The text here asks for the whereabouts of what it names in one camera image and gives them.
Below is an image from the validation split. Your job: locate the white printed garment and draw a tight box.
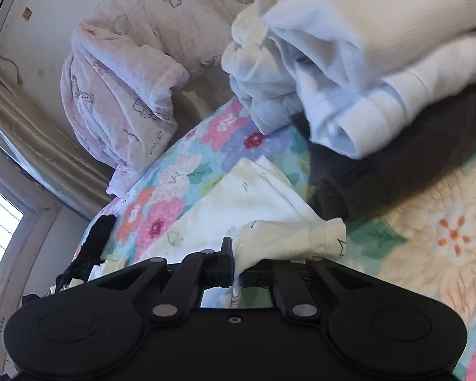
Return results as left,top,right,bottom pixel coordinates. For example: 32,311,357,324
137,155,347,310

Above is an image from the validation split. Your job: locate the pink printed blanket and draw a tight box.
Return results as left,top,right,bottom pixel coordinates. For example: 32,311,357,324
61,0,255,198

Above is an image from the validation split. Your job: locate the cream ribbed folded garment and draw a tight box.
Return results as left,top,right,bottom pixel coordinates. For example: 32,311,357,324
249,0,476,93

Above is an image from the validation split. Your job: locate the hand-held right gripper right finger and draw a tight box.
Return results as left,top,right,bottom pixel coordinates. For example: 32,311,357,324
239,259,374,323

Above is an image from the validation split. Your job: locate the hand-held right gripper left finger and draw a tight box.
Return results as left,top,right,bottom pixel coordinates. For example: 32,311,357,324
96,237,235,323

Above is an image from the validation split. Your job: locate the floral quilt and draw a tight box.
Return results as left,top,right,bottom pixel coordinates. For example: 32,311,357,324
75,97,476,381

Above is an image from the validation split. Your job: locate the dark grey cloth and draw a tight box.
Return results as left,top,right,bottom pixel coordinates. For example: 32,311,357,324
293,75,476,225

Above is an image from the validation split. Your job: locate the beige curtain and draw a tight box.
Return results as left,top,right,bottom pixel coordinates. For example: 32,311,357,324
0,59,117,209

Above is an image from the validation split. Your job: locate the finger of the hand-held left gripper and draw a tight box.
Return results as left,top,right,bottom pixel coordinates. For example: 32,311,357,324
79,214,117,271

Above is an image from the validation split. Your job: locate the crumpled pale garment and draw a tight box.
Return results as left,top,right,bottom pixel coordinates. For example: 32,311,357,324
221,7,304,136

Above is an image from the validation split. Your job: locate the white folded garment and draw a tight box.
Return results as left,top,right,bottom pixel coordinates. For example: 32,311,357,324
301,31,476,160

